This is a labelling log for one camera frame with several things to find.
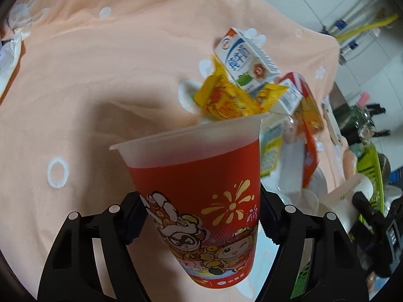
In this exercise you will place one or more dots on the dark green object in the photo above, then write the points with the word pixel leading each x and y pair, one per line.
pixel 355 119

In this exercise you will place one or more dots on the yellow red snack packet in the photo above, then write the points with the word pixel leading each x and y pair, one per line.
pixel 220 97
pixel 267 96

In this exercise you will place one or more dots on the white paper cup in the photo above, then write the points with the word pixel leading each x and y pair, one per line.
pixel 340 201

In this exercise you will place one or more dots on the white blue milk carton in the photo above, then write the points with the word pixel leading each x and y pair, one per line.
pixel 242 59

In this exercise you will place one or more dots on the red yellow drink carton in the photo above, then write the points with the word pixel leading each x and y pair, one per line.
pixel 310 107

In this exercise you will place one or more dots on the white plate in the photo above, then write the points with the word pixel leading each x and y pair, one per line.
pixel 318 181

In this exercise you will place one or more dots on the peach flower blanket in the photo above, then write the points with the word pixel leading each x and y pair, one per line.
pixel 94 69

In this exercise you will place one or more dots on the neon green plastic basket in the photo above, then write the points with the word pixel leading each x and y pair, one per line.
pixel 373 170

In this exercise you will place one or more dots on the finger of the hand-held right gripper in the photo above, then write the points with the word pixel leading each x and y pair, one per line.
pixel 366 206

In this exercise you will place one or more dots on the white cloth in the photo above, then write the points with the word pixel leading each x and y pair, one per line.
pixel 8 66

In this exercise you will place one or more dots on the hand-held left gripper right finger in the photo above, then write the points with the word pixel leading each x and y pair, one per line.
pixel 271 215

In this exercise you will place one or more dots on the red printed plastic cup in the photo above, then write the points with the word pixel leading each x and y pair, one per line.
pixel 201 195

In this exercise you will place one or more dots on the white plastic wrapper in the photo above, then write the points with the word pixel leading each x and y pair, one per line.
pixel 291 170

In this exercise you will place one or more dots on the white green printed carton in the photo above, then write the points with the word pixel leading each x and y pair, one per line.
pixel 271 151

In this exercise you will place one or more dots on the orange red packet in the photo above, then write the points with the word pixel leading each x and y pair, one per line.
pixel 310 160

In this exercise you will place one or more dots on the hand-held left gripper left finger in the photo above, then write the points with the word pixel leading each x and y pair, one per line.
pixel 132 217

